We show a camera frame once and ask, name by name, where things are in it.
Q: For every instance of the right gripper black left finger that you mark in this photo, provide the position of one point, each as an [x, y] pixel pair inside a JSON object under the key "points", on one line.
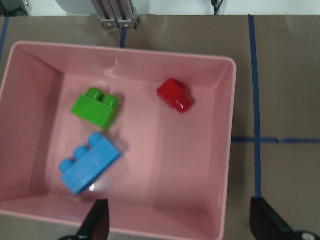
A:
{"points": [[96, 225]]}

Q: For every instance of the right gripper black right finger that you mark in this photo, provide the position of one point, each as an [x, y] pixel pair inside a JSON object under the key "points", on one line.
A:
{"points": [[266, 224]]}

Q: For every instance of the blue toy block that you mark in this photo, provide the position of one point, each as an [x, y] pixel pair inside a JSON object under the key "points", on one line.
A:
{"points": [[88, 163]]}

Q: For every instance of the green toy block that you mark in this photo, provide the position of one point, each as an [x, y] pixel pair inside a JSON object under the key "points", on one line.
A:
{"points": [[97, 108]]}

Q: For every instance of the red toy block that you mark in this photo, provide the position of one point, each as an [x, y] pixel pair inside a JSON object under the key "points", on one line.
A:
{"points": [[175, 95]]}

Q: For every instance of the pink plastic box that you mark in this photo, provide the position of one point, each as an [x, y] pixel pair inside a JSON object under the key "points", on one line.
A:
{"points": [[172, 179]]}

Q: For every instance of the aluminium frame post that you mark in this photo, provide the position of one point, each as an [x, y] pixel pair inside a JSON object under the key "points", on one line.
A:
{"points": [[116, 13]]}

